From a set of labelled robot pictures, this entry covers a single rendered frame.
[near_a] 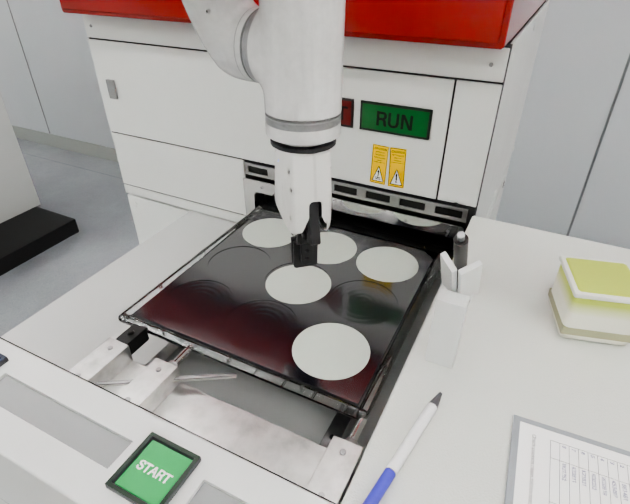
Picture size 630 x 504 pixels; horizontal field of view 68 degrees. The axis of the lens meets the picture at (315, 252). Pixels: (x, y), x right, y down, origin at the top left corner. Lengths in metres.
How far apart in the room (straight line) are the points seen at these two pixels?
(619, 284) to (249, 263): 0.51
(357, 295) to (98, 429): 0.38
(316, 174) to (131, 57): 0.64
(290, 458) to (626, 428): 0.33
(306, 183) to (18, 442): 0.37
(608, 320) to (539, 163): 1.80
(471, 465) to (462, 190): 0.47
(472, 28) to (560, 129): 1.65
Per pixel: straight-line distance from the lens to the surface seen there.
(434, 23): 0.70
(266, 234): 0.84
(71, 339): 0.84
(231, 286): 0.73
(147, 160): 1.15
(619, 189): 2.40
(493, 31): 0.68
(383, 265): 0.77
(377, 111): 0.79
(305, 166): 0.51
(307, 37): 0.48
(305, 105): 0.49
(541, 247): 0.76
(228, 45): 0.54
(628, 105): 2.29
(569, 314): 0.58
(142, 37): 1.04
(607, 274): 0.61
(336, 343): 0.63
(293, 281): 0.73
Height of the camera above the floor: 1.34
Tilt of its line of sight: 34 degrees down
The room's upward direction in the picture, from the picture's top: straight up
